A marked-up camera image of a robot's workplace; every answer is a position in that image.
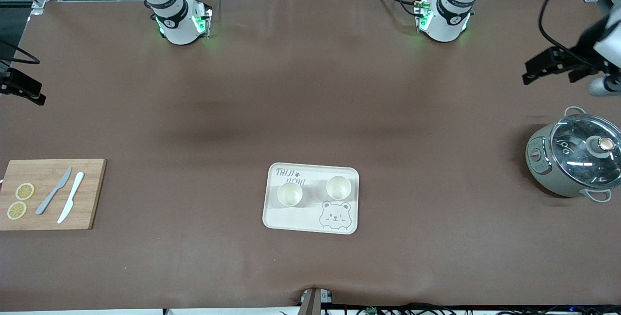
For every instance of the white IKEA cup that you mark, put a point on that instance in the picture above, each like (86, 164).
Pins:
(290, 194)
(338, 188)

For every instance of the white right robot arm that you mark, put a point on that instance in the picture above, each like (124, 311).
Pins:
(177, 24)

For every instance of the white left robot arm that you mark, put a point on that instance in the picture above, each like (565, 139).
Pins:
(444, 19)

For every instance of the cream bear print tray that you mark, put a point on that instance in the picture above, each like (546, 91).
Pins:
(310, 218)

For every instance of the glass pot lid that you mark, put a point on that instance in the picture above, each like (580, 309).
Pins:
(582, 155)

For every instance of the yellow lemon slice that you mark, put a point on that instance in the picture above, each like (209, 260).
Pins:
(25, 191)
(17, 210)

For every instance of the grey-green electric cooking pot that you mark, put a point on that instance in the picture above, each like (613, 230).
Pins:
(546, 179)

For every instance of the grey plastic knife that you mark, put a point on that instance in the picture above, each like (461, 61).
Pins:
(53, 191)

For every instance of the white plastic knife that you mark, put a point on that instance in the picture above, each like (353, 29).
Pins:
(71, 198)

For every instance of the wooden cutting board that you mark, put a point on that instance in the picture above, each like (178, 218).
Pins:
(92, 193)

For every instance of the metal table edge bracket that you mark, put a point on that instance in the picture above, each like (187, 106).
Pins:
(310, 303)

